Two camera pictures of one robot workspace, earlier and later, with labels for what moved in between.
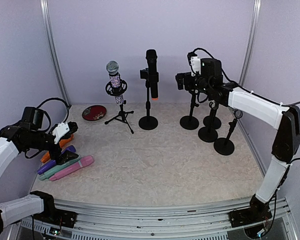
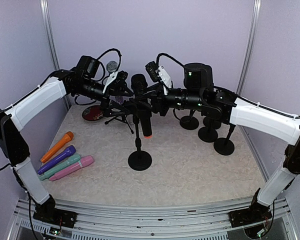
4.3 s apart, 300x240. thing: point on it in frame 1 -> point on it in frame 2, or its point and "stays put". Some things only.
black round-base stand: [216, 123] stays put
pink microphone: [85, 161] stays put
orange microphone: [46, 157] stays put
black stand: [225, 146] stays put
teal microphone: [57, 167] stays put
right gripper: [187, 85] -> [158, 99]
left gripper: [61, 158] -> [106, 107]
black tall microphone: [151, 56] -> [139, 83]
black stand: [208, 134] stays put
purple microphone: [71, 148] stays put
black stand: [147, 122] -> [139, 160]
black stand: [190, 122] stays put
